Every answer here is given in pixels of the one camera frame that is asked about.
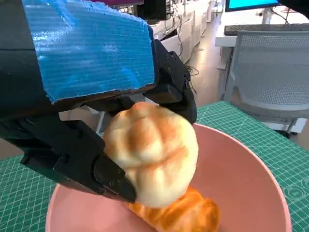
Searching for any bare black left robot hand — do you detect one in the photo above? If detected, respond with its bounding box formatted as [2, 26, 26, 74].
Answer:
[0, 0, 198, 203]

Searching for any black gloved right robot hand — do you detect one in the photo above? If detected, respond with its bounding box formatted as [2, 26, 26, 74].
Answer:
[280, 0, 309, 14]

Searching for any round pale toy bun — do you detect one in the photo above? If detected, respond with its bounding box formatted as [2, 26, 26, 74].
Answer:
[103, 101, 199, 209]

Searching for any pink bowl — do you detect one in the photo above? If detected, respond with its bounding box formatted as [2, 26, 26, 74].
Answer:
[45, 123, 293, 232]

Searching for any long golden toy bread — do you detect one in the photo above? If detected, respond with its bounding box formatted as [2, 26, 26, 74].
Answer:
[126, 185, 222, 232]

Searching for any black keyboard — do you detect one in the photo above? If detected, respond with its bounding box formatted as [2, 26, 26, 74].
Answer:
[224, 24, 309, 36]

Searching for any blue-screen monitor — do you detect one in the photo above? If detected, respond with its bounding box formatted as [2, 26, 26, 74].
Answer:
[225, 0, 288, 13]

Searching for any grey mesh-back chair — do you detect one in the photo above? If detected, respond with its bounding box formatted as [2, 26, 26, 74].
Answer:
[223, 30, 309, 140]

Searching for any dark monitor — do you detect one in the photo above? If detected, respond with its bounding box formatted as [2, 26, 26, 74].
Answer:
[137, 0, 168, 21]

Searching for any green cutting mat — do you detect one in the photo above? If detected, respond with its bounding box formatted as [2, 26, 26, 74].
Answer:
[0, 100, 309, 232]

